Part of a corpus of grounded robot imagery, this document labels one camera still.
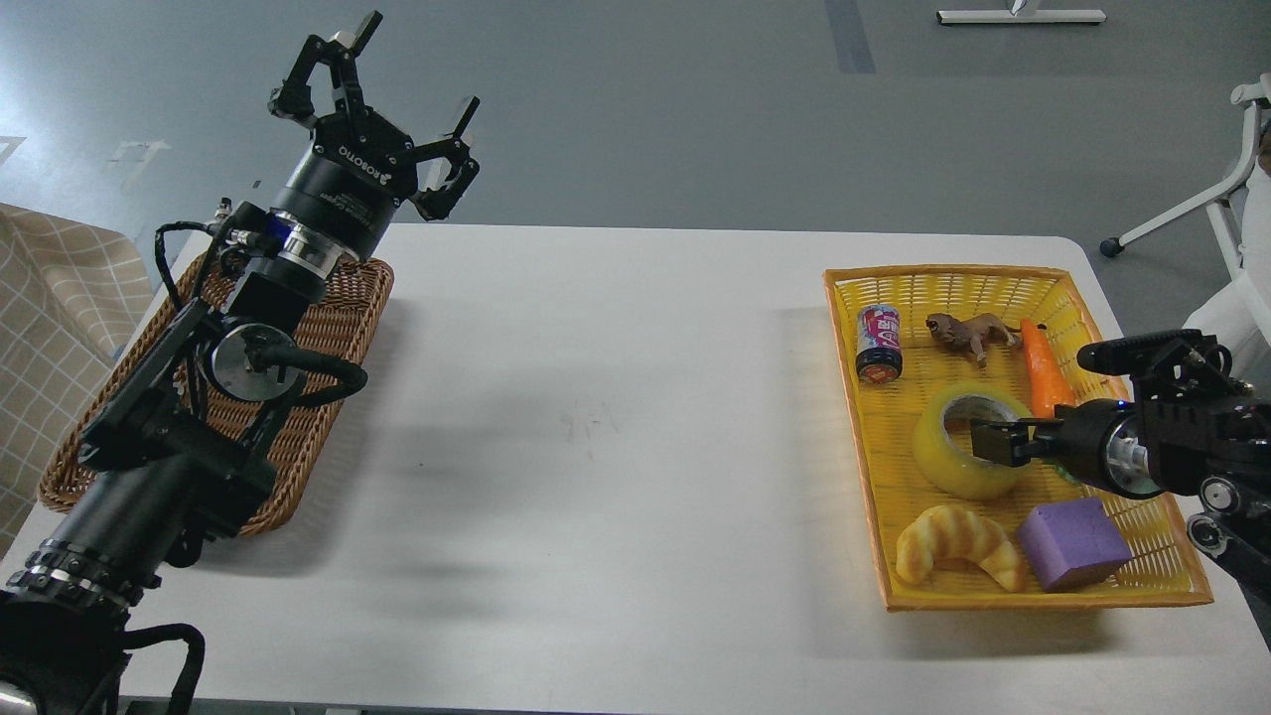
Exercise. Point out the purple foam block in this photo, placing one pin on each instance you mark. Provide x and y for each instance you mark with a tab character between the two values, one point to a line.
1072	544

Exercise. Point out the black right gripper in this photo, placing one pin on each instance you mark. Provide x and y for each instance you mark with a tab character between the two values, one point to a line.
1097	443

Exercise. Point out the brown toy lion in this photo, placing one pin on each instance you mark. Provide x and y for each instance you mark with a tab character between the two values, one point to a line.
971	336

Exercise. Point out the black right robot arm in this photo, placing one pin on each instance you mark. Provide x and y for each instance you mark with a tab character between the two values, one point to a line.
1190	428

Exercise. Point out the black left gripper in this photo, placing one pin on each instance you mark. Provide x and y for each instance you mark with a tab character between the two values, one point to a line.
350	179

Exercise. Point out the white stand base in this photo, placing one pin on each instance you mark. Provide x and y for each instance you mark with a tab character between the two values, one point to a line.
1021	13

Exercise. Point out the toy carrot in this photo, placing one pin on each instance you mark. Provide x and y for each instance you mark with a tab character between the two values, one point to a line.
1048	386

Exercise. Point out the small drink can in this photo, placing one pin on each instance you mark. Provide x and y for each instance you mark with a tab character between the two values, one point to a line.
879	358

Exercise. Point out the brown wicker basket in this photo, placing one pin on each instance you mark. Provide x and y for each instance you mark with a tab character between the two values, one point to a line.
342	325

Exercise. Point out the toy croissant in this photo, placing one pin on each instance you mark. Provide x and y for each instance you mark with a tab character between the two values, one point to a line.
952	532

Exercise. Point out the seated person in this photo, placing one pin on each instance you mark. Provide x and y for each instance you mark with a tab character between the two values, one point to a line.
1237	315

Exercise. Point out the yellow plastic basket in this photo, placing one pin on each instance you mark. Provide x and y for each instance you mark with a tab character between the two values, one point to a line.
1165	570

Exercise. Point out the yellow tape roll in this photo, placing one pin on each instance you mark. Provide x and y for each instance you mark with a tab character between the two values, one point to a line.
948	466

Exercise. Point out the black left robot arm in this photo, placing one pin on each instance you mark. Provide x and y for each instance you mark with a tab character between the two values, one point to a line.
180	449

